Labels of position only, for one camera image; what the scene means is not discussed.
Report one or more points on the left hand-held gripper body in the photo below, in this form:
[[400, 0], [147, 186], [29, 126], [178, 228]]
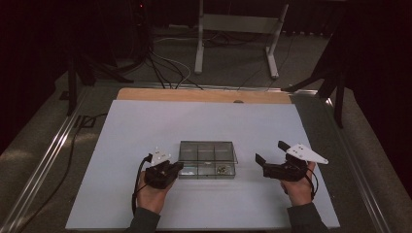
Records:
[[160, 174]]

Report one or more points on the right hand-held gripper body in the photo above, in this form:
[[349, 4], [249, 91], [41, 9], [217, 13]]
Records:
[[285, 170]]

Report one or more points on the clear plastic compartment box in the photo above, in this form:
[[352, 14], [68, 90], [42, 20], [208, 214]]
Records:
[[207, 158]]

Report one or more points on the person's left hand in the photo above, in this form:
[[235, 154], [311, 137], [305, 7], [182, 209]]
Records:
[[152, 197]]

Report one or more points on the person's right hand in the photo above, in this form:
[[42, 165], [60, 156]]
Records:
[[298, 192]]

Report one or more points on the white table cover sheet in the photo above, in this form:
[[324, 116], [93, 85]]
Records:
[[207, 123]]

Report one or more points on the round table grommet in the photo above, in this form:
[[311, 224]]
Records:
[[238, 101]]

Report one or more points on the black metal stand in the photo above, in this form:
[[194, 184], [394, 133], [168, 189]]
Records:
[[72, 87], [339, 103]]

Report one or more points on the dark equipment rack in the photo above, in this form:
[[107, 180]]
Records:
[[140, 29]]

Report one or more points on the aluminium floor rail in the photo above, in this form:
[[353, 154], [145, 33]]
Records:
[[48, 155], [359, 174]]

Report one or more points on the white metal table frame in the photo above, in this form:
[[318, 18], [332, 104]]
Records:
[[238, 23]]

